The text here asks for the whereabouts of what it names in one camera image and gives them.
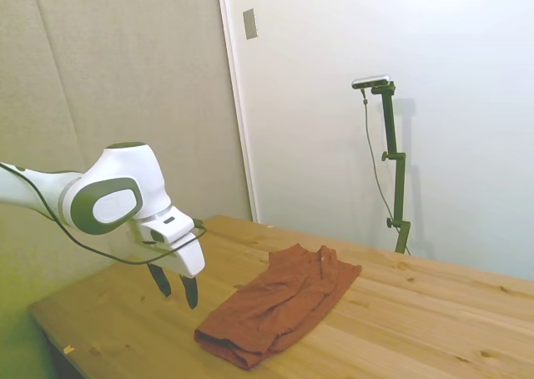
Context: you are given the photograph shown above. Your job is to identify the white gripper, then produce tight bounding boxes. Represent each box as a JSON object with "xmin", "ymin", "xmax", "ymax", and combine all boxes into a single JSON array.
[{"xmin": 133, "ymin": 206, "xmax": 206, "ymax": 311}]

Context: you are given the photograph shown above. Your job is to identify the rust orange shorts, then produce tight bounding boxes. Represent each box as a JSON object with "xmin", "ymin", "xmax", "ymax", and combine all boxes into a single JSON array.
[{"xmin": 194, "ymin": 243, "xmax": 363, "ymax": 372}]

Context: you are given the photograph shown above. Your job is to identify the white door trim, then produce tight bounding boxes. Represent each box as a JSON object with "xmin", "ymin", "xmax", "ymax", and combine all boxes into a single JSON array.
[{"xmin": 214, "ymin": 0, "xmax": 261, "ymax": 224}]

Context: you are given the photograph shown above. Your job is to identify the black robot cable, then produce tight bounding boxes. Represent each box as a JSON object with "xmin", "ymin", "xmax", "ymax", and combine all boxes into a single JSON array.
[{"xmin": 0, "ymin": 161, "xmax": 209, "ymax": 266}]

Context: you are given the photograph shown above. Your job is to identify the dark green camera stand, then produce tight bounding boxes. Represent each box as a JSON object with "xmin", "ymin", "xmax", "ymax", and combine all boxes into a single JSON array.
[{"xmin": 370, "ymin": 81, "xmax": 412, "ymax": 255}]

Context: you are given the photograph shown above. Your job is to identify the grey wall plate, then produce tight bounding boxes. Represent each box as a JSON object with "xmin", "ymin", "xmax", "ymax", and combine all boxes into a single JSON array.
[{"xmin": 242, "ymin": 8, "xmax": 259, "ymax": 42}]

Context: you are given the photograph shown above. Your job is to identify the grey camera bar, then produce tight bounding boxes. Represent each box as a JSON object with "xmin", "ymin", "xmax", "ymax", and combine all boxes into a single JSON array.
[{"xmin": 351, "ymin": 73, "xmax": 392, "ymax": 91}]

